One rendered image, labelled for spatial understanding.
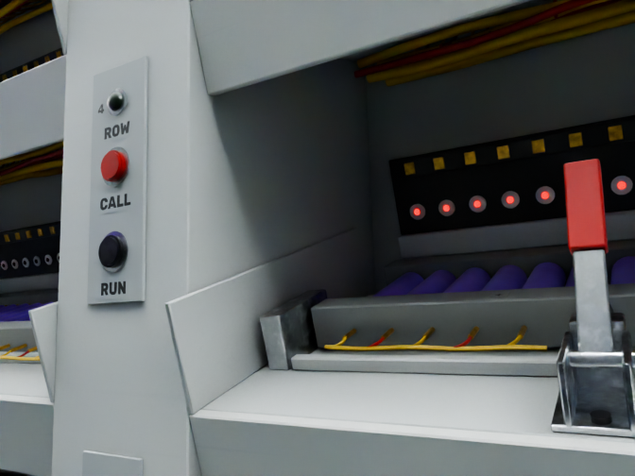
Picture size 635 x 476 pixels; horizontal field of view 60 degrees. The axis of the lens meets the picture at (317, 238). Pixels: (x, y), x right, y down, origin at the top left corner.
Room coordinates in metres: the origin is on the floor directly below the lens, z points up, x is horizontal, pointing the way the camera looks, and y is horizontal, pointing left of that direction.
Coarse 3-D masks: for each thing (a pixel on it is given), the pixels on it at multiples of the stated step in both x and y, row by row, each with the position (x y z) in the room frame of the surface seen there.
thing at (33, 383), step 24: (0, 288) 0.63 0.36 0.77; (24, 288) 0.61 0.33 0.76; (48, 288) 0.58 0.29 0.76; (48, 312) 0.29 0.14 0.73; (48, 336) 0.29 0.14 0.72; (48, 360) 0.29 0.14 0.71; (0, 384) 0.35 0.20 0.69; (24, 384) 0.34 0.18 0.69; (48, 384) 0.29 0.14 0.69; (0, 408) 0.32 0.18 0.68; (24, 408) 0.31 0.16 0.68; (48, 408) 0.30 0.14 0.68; (0, 432) 0.33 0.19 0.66; (24, 432) 0.31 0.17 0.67; (48, 432) 0.30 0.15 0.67; (0, 456) 0.33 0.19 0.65; (24, 456) 0.32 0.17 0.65; (48, 456) 0.31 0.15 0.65
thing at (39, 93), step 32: (64, 0) 0.29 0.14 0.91; (64, 32) 0.29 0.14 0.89; (32, 64) 0.58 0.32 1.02; (64, 64) 0.30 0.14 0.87; (0, 96) 0.33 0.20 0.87; (32, 96) 0.32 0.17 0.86; (64, 96) 0.30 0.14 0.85; (0, 128) 0.34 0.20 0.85; (32, 128) 0.32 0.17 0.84; (0, 160) 0.53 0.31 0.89; (32, 160) 0.49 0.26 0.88
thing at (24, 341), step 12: (0, 324) 0.42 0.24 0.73; (12, 324) 0.41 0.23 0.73; (24, 324) 0.40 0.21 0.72; (0, 336) 0.40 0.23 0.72; (12, 336) 0.40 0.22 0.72; (24, 336) 0.39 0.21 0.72; (0, 348) 0.39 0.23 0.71; (12, 348) 0.38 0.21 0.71; (24, 348) 0.39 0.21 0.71; (36, 348) 0.37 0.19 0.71; (24, 360) 0.36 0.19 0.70; (36, 360) 0.36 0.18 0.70
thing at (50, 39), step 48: (48, 0) 0.64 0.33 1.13; (0, 48) 0.69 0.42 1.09; (48, 48) 0.63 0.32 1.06; (576, 48) 0.34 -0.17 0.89; (624, 48) 0.33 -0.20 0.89; (384, 96) 0.41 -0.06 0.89; (432, 96) 0.39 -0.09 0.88; (480, 96) 0.37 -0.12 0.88; (528, 96) 0.36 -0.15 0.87; (576, 96) 0.34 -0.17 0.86; (624, 96) 0.33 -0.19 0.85; (384, 144) 0.41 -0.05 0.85; (432, 144) 0.39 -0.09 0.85; (0, 192) 0.68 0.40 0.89; (48, 192) 0.63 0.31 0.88; (384, 192) 0.41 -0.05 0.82; (384, 240) 0.41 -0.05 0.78; (624, 240) 0.33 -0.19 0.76
